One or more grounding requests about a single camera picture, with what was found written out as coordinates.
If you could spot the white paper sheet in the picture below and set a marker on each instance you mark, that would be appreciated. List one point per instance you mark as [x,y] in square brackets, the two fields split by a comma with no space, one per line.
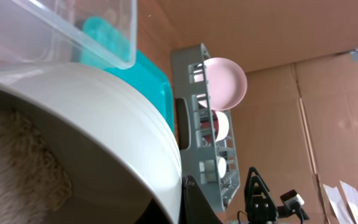
[338,205]
[352,199]

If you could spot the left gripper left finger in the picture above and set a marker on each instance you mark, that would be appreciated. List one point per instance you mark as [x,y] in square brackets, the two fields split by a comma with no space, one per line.
[153,214]

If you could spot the grey dishwasher rack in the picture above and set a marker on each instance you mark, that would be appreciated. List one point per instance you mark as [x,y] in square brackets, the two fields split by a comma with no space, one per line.
[198,147]

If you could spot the teal plastic tray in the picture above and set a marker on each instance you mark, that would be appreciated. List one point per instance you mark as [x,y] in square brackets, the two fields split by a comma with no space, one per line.
[144,76]

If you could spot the grey bowl with food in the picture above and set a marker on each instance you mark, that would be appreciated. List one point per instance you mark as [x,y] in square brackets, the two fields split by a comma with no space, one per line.
[117,149]

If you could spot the pink plate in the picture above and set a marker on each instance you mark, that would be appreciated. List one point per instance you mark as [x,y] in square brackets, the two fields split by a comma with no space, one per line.
[227,83]

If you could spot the pink bowl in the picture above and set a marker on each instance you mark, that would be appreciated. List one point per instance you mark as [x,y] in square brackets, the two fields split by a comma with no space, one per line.
[221,125]

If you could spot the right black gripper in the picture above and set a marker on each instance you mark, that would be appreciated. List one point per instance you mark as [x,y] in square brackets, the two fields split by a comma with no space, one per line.
[260,207]

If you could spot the clear plastic bin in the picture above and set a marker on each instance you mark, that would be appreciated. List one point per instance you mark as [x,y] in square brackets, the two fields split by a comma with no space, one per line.
[51,30]

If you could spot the small white cup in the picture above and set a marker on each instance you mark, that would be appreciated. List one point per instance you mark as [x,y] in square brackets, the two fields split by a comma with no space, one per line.
[222,165]

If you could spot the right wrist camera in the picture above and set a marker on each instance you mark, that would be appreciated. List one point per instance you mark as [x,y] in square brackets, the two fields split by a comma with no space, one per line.
[292,198]

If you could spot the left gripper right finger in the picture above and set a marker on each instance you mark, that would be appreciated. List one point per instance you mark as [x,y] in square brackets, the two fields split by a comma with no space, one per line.
[195,208]

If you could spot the white paper sheet right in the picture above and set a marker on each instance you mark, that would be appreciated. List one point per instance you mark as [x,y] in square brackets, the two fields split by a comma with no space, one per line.
[352,199]

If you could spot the white paper sheet left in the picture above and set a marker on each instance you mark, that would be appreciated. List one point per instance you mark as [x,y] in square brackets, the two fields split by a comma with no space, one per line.
[338,205]

